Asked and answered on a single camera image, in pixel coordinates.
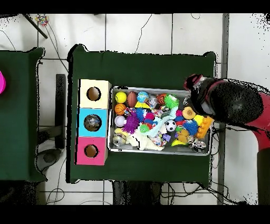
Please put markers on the globe print ball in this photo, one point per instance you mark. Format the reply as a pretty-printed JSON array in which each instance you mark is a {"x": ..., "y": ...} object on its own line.
[{"x": 142, "y": 96}]

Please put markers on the clear plastic packet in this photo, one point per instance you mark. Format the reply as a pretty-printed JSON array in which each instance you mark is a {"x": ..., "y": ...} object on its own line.
[{"x": 92, "y": 122}]

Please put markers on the colourful patterned cloth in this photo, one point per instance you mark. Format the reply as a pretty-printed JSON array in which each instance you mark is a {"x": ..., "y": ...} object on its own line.
[{"x": 158, "y": 140}]

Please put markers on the wooden box with three holes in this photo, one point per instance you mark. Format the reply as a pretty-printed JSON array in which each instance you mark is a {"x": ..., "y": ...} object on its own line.
[{"x": 101, "y": 126}]

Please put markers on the white baseball toy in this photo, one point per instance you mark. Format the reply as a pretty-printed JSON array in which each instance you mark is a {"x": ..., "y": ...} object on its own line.
[{"x": 120, "y": 121}]

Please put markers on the pink plastic bowl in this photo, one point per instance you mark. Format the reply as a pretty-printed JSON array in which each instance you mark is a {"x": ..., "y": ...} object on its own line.
[{"x": 1, "y": 82}]

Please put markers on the black monitor on stand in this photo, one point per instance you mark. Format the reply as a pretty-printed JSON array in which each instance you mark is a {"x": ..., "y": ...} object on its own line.
[{"x": 60, "y": 105}]

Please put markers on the black rod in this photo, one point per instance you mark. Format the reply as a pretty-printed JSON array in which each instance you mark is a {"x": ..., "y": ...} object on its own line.
[{"x": 35, "y": 26}]

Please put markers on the purple spiky monster toy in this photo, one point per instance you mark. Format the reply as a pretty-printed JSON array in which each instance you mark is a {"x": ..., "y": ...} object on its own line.
[{"x": 131, "y": 122}]

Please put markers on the colourful knotted floor toy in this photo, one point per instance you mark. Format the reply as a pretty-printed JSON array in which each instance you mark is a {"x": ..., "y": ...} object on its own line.
[{"x": 42, "y": 20}]

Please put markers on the shallow metal mesh bin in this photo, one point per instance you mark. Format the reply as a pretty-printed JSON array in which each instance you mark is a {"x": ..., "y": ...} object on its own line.
[{"x": 147, "y": 151}]

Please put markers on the green spiky toy with eye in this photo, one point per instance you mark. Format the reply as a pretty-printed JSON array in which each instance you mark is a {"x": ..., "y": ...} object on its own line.
[{"x": 171, "y": 101}]

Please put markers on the blue spiky toy with eyes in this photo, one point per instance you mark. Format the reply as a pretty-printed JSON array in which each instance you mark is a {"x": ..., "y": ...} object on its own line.
[{"x": 141, "y": 114}]

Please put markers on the blue plastic toy block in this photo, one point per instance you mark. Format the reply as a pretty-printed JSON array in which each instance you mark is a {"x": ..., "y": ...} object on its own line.
[{"x": 166, "y": 137}]

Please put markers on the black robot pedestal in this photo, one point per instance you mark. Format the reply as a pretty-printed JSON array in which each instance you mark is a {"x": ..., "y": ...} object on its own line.
[{"x": 135, "y": 194}]

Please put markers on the black and white soccer ball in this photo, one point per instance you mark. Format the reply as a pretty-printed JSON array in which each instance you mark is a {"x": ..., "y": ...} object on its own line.
[{"x": 170, "y": 125}]

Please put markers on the yellow ball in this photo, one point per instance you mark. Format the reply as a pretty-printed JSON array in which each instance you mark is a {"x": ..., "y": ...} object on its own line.
[{"x": 120, "y": 97}]

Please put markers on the dark green table cloth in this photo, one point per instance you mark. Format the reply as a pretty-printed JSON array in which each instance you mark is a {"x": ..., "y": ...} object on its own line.
[
  {"x": 19, "y": 74},
  {"x": 147, "y": 69}
]

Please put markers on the cream knit cloth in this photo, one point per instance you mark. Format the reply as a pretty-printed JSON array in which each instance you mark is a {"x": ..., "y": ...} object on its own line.
[{"x": 145, "y": 143}]

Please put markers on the orange basketball toy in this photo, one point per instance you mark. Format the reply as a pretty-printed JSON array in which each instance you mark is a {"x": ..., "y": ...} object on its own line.
[{"x": 120, "y": 109}]

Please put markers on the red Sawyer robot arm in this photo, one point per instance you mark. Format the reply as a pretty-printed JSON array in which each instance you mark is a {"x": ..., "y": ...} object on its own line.
[{"x": 232, "y": 101}]

